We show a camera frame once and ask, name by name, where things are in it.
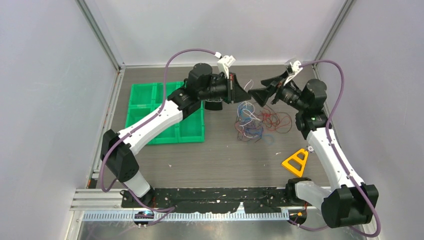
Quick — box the red cable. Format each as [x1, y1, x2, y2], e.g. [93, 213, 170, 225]
[235, 105, 293, 140]

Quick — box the aluminium rail front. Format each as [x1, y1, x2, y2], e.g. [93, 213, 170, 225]
[69, 186, 332, 222]

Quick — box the yellow triangle block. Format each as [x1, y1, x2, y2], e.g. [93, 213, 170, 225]
[281, 148, 309, 178]

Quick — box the green bin back left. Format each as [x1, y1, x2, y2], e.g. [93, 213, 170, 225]
[128, 83, 158, 107]

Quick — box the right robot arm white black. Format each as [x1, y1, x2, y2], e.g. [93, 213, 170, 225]
[248, 76, 379, 229]

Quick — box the blue cable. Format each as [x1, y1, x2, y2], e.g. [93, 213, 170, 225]
[236, 100, 276, 147]

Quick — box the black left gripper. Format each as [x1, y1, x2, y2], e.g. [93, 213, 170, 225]
[198, 71, 250, 104]

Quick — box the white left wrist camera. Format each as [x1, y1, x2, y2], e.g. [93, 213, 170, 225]
[214, 51, 236, 79]

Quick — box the black metronome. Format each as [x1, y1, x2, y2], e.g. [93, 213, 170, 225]
[204, 99, 223, 111]

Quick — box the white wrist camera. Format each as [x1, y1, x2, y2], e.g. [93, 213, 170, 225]
[214, 51, 236, 79]
[283, 58, 303, 86]

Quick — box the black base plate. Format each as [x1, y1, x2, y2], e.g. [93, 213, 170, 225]
[141, 187, 312, 214]

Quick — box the small round silver part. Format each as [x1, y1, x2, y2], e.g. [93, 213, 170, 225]
[306, 145, 315, 153]

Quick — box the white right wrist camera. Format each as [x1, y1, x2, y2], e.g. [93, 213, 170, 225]
[283, 58, 303, 86]

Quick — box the green bin back right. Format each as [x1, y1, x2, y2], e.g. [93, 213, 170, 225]
[180, 78, 204, 95]

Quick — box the aluminium corner post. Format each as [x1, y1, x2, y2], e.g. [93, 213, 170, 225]
[75, 0, 126, 71]

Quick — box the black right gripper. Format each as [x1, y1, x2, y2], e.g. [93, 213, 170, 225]
[248, 71, 307, 113]

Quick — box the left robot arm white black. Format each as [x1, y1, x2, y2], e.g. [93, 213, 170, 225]
[100, 63, 251, 207]

